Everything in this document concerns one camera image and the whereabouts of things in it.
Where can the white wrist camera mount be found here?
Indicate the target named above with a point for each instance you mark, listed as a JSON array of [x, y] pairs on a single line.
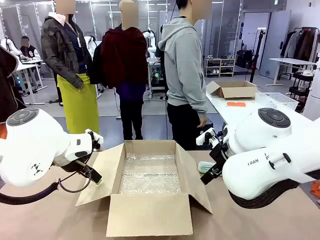
[[206, 137], [96, 138]]

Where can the dark coat with grey trim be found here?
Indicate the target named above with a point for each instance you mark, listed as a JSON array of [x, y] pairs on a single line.
[[8, 87]]

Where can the black luggage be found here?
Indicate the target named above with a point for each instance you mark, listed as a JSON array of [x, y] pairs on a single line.
[[245, 58]]

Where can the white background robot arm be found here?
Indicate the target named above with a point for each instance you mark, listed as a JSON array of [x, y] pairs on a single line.
[[151, 46]]

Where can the white desk with metal legs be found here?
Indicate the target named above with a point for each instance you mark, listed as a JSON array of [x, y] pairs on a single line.
[[27, 65]]

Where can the white cylindrical post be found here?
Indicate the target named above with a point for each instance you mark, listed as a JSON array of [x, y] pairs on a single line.
[[313, 100]]

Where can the white plastic mesh basket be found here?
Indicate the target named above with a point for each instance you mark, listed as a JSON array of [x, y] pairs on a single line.
[[277, 100]]

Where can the mint green glasses case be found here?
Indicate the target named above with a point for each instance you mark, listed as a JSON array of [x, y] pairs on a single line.
[[205, 166]]

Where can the black tripod stand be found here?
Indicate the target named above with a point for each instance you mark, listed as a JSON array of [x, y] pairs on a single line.
[[256, 57]]

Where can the large open cardboard box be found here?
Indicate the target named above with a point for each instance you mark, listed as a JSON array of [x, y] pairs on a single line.
[[150, 215]]

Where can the mannequin dark red cloak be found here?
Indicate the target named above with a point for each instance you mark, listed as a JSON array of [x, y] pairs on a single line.
[[125, 62]]

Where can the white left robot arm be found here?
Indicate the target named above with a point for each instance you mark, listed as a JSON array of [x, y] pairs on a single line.
[[30, 150]]

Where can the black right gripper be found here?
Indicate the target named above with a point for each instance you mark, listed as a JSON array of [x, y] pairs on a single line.
[[219, 155]]

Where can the small open cardboard box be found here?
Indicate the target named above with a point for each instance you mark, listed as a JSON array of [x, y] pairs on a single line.
[[237, 91]]

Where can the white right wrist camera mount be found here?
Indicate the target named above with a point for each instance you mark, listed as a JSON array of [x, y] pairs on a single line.
[[206, 137]]

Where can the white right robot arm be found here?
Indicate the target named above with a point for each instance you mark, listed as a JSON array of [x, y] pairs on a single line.
[[262, 170]]

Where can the person's right forearm grey sleeve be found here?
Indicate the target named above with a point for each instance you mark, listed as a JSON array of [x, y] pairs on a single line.
[[200, 102]]

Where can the orange cloth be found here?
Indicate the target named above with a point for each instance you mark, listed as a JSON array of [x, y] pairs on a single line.
[[316, 190]]

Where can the orange fabric under coat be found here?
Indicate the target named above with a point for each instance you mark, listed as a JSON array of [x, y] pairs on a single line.
[[2, 132]]

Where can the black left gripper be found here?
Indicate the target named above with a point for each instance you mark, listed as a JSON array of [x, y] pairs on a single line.
[[71, 166]]

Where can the clear bubble wrap sheet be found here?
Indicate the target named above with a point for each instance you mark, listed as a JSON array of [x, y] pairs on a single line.
[[150, 175]]

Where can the seated person in varsity jacket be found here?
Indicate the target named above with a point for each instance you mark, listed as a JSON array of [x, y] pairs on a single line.
[[28, 48]]

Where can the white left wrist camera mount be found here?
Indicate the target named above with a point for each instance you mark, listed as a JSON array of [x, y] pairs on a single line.
[[96, 138]]

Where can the person's right hand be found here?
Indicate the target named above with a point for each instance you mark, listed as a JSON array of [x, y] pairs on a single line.
[[203, 122]]

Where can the black utility cart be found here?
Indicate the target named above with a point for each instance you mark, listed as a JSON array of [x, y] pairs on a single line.
[[302, 85]]

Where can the wooden shoe rack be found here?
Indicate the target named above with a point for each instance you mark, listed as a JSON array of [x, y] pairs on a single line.
[[220, 67]]

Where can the clothes rack with coats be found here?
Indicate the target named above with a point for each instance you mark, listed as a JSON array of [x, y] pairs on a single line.
[[300, 42]]

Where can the computer equipment rack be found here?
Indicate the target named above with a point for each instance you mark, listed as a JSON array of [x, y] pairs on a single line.
[[156, 75]]

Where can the flat orange item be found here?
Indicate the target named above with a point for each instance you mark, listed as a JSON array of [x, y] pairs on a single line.
[[236, 104]]

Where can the mannequin plaid jacket yellow skirt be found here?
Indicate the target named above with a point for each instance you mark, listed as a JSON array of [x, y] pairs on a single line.
[[75, 100]]

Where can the person in grey hoodie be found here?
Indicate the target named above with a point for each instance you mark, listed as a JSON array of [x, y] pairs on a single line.
[[183, 75]]

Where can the white desk by rack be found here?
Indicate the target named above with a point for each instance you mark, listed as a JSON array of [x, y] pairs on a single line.
[[292, 61]]

